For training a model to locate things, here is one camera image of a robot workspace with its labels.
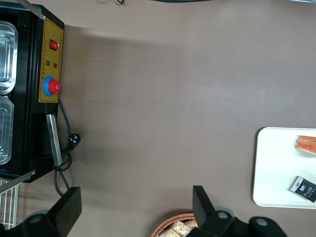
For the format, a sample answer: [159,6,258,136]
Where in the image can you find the black sealing machine yellow panel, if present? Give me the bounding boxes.
[0,0,66,184]

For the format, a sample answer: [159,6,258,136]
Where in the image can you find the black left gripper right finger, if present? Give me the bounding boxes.
[189,185,288,237]

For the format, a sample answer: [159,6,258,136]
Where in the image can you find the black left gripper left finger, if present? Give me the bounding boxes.
[4,187,82,237]

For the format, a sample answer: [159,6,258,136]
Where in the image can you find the black power cable with plug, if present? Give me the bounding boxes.
[52,97,82,198]

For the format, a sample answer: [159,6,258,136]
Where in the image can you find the round brown wicker basket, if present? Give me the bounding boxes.
[150,213,198,237]

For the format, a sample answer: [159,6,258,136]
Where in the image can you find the clear rectangular food container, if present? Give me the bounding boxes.
[0,94,15,166]
[0,20,19,95]

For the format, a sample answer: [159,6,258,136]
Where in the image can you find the beige plastic serving tray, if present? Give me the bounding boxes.
[252,126,316,208]

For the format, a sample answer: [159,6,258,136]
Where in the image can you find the small black labelled box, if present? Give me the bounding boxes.
[287,175,316,204]

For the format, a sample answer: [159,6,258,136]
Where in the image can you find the triangle sandwich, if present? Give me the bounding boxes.
[294,134,316,156]

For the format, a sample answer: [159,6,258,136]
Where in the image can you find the white wire basket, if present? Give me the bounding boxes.
[0,179,20,231]

